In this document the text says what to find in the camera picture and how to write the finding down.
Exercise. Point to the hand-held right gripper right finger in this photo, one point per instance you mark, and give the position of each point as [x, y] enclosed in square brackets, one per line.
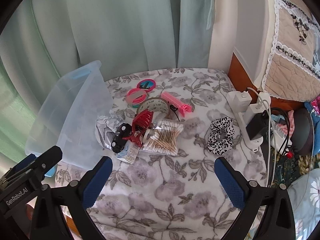
[230, 182]

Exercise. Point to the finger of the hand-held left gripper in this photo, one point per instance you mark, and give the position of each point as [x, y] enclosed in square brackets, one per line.
[50, 156]
[27, 159]

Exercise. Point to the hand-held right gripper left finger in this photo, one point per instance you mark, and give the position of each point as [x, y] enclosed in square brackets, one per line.
[98, 180]

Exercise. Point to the black white spotted scrunchie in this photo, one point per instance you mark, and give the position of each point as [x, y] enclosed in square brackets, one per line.
[217, 145]

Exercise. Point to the small blue white box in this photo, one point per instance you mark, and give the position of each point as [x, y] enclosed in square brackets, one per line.
[131, 153]

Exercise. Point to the black toy car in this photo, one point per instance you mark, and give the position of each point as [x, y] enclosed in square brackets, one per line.
[120, 135]

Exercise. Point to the white paper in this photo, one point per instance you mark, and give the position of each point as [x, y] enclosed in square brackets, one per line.
[107, 130]

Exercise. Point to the clear plastic container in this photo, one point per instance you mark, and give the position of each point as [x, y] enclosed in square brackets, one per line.
[75, 105]

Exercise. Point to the red hair claw clip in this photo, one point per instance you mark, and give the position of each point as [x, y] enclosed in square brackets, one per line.
[142, 118]

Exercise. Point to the cotton swab pack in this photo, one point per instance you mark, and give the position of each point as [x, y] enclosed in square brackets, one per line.
[165, 135]

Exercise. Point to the brown packing tape roll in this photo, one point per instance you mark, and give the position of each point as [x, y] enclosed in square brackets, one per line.
[160, 105]

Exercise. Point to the pink hair clip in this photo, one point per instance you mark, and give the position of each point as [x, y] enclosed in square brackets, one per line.
[175, 102]

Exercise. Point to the pink round pocket mirror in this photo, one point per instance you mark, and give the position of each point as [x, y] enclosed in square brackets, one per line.
[146, 85]

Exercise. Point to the green sheer curtain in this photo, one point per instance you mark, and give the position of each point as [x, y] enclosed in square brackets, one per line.
[15, 110]

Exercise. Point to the white power strip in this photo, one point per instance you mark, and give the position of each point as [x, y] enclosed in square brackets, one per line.
[242, 128]

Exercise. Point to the black charger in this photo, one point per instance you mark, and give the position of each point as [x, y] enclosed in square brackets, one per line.
[257, 127]

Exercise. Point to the grey floral blanket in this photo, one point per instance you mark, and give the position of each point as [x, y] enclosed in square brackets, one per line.
[162, 192]

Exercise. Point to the dark floral cloth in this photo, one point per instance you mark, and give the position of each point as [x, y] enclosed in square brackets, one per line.
[297, 167]

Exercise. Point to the light blue floral cloth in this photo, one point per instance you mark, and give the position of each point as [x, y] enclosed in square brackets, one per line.
[305, 200]

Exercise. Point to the large white charger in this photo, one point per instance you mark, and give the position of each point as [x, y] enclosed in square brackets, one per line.
[237, 100]

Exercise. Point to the dark grey round object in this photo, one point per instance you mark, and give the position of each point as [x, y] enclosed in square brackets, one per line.
[303, 132]

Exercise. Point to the wooden headboard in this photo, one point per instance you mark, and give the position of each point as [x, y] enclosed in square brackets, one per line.
[240, 75]

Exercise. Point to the beige lace headboard cover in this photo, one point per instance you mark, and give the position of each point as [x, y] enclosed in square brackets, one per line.
[287, 62]

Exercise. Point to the pale green curtain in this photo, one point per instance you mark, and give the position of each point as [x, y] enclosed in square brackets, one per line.
[112, 30]

